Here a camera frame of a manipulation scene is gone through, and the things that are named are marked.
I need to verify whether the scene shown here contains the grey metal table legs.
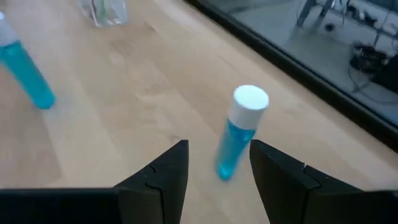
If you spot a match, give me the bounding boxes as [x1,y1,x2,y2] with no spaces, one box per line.
[294,0,338,29]

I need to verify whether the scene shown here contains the black aluminium table frame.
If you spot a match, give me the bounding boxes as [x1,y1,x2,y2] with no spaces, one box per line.
[185,0,398,154]

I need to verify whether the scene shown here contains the black cable pile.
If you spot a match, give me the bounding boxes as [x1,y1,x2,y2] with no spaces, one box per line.
[348,42,398,94]

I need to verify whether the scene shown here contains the small blue mouthwash bottle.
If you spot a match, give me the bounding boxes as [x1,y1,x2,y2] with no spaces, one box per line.
[0,11,57,110]
[214,84,270,182]

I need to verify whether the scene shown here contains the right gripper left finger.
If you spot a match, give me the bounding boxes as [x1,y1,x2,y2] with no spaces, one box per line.
[115,139,190,224]

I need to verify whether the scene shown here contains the clear acrylic toothbrush holder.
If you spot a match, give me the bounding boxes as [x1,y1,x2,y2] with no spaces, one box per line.
[79,0,130,28]

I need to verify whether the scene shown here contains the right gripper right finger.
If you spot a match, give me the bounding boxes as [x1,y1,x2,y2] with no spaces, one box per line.
[250,139,363,224]

